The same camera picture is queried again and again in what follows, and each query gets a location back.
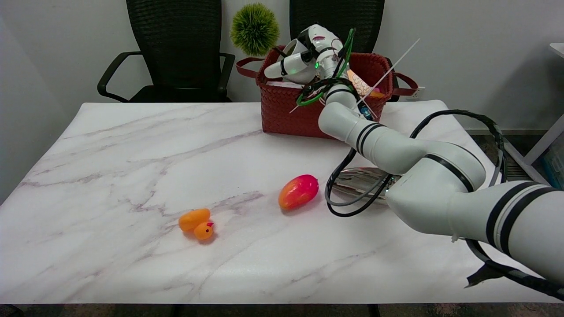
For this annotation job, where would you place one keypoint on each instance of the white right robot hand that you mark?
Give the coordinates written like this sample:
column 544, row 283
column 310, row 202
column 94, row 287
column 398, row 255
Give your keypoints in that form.
column 324, row 48

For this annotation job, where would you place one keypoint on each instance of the green ball plant white pot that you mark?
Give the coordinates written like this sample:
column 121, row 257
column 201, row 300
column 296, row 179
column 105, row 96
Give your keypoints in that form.
column 254, row 28

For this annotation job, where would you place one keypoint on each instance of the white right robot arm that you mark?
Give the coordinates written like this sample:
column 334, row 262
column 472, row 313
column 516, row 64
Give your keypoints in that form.
column 440, row 180

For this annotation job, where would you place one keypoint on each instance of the red woven basket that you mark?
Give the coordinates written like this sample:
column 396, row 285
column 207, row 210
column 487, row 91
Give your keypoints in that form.
column 286, row 112

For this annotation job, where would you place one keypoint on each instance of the blue storage box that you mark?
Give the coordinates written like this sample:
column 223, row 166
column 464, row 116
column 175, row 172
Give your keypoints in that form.
column 556, row 169

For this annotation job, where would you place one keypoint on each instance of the black mesh office chair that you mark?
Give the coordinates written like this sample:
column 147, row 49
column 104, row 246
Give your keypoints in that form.
column 352, row 22

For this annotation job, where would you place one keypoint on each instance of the orange popcorn box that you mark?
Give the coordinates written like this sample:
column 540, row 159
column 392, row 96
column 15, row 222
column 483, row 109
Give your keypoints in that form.
column 362, row 86

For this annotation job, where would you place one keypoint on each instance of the pink white packet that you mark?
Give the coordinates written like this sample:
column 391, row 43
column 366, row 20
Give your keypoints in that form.
column 282, row 84

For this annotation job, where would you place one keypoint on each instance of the white zip tie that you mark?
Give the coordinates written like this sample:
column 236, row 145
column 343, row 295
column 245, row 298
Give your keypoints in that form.
column 387, row 70

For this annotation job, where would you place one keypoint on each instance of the silver metal scoop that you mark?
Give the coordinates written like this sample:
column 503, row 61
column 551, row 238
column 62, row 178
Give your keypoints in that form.
column 359, row 180

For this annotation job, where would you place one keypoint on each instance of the red orange toy mango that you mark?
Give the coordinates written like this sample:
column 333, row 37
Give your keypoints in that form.
column 298, row 192

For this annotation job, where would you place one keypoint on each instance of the black office chair with armrests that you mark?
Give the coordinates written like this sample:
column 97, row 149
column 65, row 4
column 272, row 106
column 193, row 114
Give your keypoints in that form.
column 176, row 44

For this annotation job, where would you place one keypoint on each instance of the orange rubber duck toy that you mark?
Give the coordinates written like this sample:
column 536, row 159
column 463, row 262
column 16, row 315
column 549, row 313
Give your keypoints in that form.
column 196, row 222

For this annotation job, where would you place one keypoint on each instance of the white side desk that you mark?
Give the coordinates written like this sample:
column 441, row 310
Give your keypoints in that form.
column 539, row 149

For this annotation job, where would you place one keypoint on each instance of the white wall outlet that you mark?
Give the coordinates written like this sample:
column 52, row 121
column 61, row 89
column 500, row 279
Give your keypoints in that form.
column 417, row 93

